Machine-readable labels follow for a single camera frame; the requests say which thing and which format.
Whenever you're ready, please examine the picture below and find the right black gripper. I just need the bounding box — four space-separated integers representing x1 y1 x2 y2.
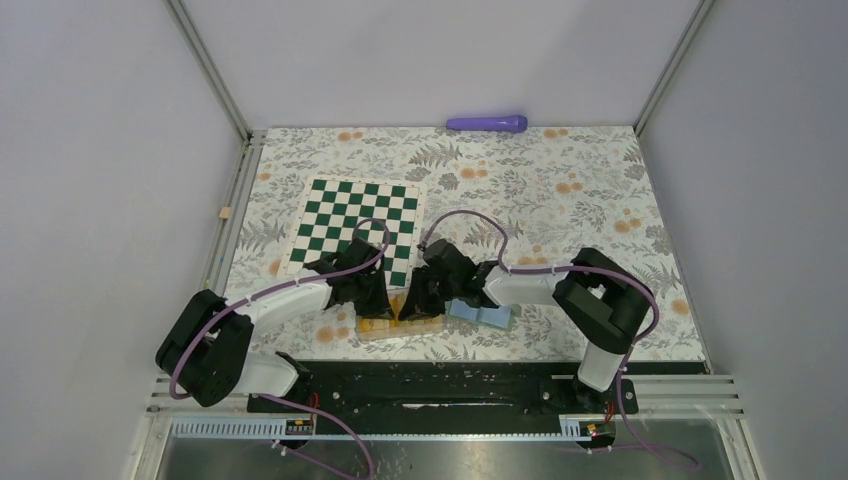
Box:
398 266 460 322

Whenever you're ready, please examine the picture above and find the clear plastic card box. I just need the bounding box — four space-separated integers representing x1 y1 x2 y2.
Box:
355 290 446 341

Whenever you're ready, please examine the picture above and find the green leather card holder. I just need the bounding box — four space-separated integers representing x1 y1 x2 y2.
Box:
446 299 513 330

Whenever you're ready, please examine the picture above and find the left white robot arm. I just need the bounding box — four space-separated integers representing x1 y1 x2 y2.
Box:
155 238 390 411

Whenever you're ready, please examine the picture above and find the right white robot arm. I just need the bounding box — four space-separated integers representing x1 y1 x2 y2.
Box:
398 239 658 412

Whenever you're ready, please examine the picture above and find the green white chessboard mat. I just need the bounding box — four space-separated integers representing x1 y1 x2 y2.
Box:
277 175 427 290

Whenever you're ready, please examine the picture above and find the floral tablecloth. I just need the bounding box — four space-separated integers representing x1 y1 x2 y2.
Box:
225 126 706 362

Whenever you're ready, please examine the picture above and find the purple cylinder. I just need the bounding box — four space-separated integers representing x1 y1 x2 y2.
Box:
445 115 528 133

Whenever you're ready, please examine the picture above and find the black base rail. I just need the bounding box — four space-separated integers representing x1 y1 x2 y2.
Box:
246 356 704 439

